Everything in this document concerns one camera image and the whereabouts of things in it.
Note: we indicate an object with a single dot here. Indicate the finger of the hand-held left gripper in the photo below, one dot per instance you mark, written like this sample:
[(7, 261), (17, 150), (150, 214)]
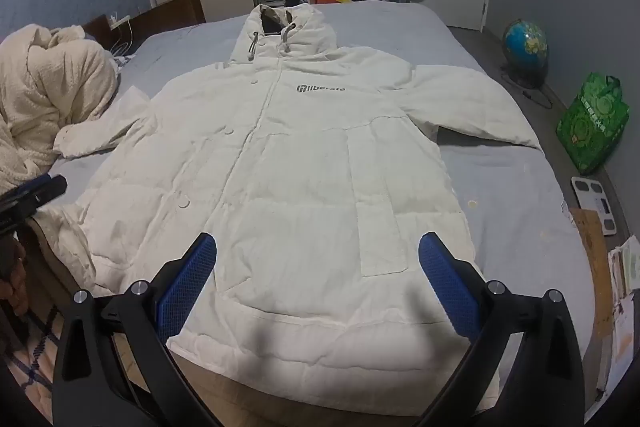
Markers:
[(42, 189)]

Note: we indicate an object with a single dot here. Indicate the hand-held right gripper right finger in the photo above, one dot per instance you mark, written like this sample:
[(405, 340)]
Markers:
[(447, 287)]

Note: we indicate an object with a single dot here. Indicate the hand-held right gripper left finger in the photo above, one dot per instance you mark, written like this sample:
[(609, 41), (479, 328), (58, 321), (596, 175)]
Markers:
[(187, 287)]

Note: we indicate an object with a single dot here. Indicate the white hooded coat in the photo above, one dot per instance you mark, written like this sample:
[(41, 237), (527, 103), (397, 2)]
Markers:
[(280, 167)]

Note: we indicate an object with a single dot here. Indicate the person's left hand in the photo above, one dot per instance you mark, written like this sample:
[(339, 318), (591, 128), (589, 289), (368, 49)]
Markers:
[(12, 277)]

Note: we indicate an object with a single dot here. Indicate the cream fleece blanket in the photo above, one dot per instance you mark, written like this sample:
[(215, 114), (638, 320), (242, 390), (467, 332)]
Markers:
[(45, 92)]

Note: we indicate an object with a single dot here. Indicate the brown cardboard sheet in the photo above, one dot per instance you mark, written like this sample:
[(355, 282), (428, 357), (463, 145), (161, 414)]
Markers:
[(595, 272)]

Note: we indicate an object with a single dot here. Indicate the white bathroom scale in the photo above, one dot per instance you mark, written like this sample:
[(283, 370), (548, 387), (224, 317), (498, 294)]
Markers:
[(592, 199)]

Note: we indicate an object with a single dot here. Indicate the white blue-check cloth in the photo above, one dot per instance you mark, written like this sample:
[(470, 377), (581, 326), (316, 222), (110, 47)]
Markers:
[(30, 367)]

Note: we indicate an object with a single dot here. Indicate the pile of papers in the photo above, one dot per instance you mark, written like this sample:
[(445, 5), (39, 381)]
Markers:
[(627, 287)]

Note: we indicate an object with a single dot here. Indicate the white power strip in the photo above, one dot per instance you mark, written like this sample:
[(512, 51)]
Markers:
[(120, 21)]

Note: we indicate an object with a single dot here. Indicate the green shopping bag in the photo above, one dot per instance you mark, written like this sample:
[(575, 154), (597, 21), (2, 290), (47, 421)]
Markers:
[(592, 127)]

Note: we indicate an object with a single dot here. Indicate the brown wooden headboard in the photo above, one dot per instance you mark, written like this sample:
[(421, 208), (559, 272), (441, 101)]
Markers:
[(170, 12)]

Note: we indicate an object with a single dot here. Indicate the blue globe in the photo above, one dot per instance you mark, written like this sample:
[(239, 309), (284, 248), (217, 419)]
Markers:
[(525, 44)]

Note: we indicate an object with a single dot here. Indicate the bed with grey sheet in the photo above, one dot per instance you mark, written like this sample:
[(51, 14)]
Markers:
[(380, 27)]

